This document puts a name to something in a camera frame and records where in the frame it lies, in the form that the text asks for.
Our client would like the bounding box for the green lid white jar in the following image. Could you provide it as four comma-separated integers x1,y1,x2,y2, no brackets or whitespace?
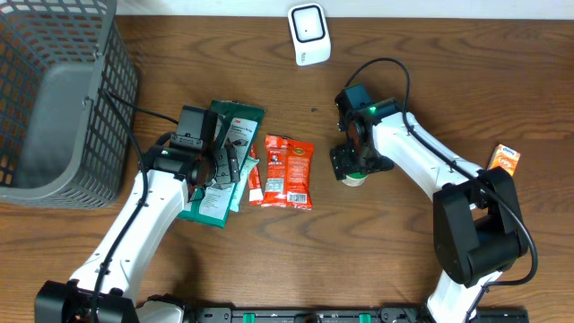
342,172,368,187

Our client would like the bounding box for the white green 3M package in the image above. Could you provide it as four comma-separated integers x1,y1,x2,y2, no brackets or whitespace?
177,100,265,229

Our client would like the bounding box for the red tube package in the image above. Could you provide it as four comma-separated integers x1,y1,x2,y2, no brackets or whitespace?
248,144,264,205

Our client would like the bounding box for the red candy bag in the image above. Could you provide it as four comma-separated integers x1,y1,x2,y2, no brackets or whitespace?
262,135,314,210

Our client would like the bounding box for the small orange white box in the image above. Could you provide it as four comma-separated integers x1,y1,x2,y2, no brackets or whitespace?
487,144,521,176

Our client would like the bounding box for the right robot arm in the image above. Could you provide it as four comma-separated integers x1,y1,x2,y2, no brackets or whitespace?
330,94,538,322

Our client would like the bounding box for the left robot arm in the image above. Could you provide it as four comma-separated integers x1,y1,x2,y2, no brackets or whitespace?
34,143,244,323

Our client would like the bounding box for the white barcode scanner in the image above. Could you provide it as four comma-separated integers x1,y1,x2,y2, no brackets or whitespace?
287,3,332,66

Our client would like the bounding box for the grey plastic mesh basket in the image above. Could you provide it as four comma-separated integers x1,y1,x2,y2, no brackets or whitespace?
1,0,139,209

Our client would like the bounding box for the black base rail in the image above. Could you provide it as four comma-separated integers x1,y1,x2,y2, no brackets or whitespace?
147,306,530,323

